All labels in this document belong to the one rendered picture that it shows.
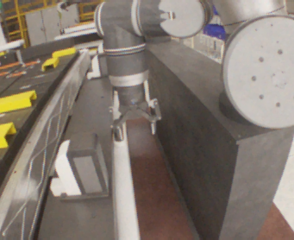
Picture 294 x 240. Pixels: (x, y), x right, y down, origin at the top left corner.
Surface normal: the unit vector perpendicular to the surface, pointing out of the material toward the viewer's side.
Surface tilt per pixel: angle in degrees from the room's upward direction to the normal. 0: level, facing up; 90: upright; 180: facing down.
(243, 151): 90
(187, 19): 90
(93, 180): 90
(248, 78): 90
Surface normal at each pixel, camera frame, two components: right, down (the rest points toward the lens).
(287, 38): -0.34, 0.39
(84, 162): 0.13, 0.47
